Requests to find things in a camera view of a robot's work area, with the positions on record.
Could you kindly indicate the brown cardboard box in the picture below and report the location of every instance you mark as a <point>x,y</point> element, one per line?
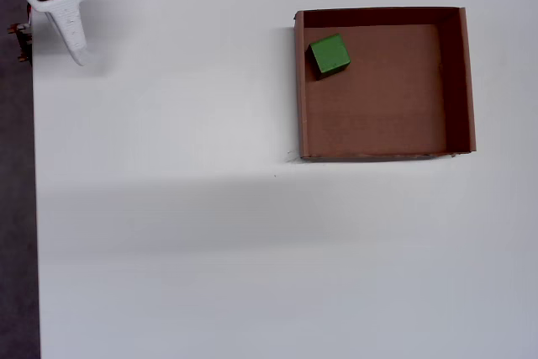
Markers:
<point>378,115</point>

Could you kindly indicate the green cube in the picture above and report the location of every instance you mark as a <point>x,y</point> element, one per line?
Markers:
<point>330,54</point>

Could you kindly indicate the small brown table clamp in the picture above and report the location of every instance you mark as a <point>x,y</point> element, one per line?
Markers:
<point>23,45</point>

